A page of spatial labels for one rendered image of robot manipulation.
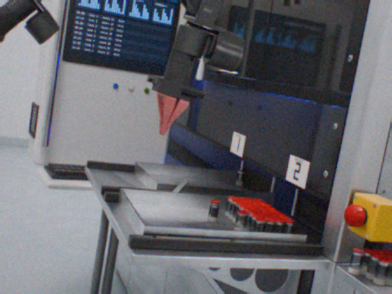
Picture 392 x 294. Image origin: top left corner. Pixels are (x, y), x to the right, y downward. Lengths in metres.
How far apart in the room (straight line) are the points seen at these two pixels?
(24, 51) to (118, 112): 4.56
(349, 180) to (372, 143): 0.08
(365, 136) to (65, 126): 1.11
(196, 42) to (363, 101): 0.34
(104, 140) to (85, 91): 0.19
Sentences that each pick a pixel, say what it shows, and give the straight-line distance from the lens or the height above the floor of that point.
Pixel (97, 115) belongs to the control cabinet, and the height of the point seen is 1.00.
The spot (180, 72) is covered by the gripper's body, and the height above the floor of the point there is 1.20.
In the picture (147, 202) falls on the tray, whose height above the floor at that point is 0.89.
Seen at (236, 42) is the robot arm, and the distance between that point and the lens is 0.96.
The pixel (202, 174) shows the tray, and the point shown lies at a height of 0.89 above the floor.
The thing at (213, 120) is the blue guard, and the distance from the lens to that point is 1.66.
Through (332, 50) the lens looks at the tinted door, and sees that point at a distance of 1.14.
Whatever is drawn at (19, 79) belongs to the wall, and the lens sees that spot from 6.36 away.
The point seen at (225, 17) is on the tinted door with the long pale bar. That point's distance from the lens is 1.74.
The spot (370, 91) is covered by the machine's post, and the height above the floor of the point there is 1.22.
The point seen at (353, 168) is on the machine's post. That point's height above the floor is 1.07.
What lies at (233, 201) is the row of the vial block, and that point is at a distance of 1.17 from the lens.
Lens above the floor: 1.20
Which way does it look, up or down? 8 degrees down
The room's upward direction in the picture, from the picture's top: 9 degrees clockwise
